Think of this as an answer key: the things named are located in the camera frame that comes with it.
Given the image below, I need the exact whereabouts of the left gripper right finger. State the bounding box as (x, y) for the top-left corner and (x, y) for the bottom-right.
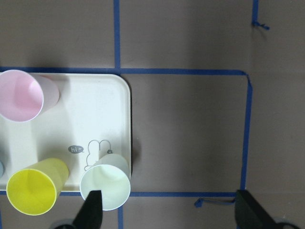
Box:
(234, 190), (299, 229)

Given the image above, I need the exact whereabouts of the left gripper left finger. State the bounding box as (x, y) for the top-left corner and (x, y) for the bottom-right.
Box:
(54, 190), (103, 229)

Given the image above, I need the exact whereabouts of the pale green plastic cup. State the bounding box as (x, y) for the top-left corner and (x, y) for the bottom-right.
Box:
(80, 154), (131, 211)

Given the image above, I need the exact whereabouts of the yellow plastic cup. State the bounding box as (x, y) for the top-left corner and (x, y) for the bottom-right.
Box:
(6, 158), (69, 216)

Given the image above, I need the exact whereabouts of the grey plastic cup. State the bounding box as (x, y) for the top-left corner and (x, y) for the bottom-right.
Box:
(0, 161), (4, 177)

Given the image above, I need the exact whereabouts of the pink plastic cup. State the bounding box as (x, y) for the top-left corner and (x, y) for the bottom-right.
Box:
(0, 70), (60, 122)

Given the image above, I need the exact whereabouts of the cream plastic tray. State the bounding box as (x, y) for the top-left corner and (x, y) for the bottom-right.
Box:
(0, 73), (132, 194)

